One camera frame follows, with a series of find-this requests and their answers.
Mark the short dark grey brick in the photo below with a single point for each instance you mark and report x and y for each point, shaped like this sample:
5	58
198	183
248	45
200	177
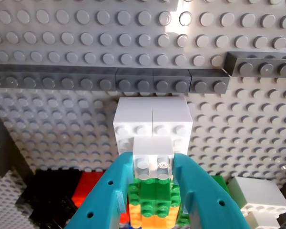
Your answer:
133	83
171	84
209	84

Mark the orange lego cube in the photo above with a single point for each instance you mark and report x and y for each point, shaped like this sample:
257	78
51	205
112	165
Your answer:
152	221

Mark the white lego cube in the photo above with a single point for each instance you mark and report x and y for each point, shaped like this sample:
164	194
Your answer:
252	190
145	112

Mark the black lego cube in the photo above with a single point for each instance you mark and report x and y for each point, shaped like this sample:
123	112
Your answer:
50	190

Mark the grey lego baseplate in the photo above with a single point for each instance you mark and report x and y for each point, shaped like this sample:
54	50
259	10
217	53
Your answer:
62	35

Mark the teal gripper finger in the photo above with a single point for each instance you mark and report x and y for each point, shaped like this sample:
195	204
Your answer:
102	205
205	207

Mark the red lego cube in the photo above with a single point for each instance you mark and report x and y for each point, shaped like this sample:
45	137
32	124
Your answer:
88	188

